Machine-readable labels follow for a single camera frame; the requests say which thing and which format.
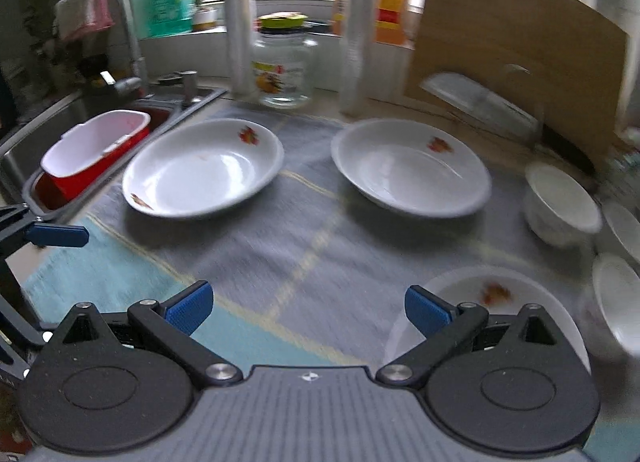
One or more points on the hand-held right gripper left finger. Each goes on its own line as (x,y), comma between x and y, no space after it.
(190,307)

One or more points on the steel kitchen faucet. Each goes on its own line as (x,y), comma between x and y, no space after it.
(131,42)

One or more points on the white ceramic bowl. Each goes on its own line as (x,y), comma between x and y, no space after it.
(625,232)
(620,302)
(560,202)

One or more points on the steel cleaver knife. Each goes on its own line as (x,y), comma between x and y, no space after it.
(480,102)

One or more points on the stainless steel sink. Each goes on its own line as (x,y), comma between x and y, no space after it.
(20,157)

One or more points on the plastic wrap roll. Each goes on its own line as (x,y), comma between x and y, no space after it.
(239,32)
(360,32)

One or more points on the white floral plate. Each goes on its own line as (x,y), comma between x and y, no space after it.
(405,172)
(465,292)
(200,172)

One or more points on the steel soap dispenser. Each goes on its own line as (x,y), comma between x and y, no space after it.
(189,87)

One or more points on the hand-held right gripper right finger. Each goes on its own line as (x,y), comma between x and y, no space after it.
(427,309)

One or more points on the red and white colander basket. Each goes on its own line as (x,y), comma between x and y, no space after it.
(95,142)

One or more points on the glass jar with green lid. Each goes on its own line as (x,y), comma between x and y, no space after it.
(282,72)

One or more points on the small potted plant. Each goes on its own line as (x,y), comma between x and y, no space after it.
(205,17)

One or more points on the grey and teal checked mat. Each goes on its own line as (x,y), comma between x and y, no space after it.
(320,242)

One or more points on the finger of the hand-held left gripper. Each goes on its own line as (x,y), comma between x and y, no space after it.
(57,236)
(22,307)

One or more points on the metal sink drain lid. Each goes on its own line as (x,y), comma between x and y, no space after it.
(170,78)

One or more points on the wooden cutting board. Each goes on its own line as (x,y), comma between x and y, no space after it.
(520,27)

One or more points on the pink dish cloth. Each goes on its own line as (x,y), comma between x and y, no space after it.
(80,12)

